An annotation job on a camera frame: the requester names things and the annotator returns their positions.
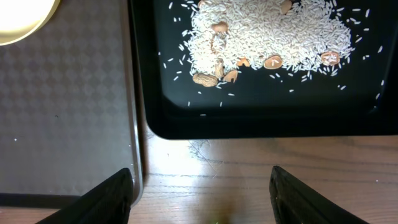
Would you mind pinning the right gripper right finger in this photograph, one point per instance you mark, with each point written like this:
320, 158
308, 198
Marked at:
295, 202

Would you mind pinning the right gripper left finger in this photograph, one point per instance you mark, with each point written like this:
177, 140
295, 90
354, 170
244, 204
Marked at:
108, 203

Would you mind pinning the rice and nut scraps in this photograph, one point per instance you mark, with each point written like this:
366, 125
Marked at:
273, 58

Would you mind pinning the yellow round plate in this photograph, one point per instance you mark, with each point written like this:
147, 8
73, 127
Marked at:
21, 18

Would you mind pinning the black waste tray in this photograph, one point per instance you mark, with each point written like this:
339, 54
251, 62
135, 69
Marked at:
264, 118

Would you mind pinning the brown plastic serving tray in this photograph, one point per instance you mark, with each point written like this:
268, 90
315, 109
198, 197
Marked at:
68, 113

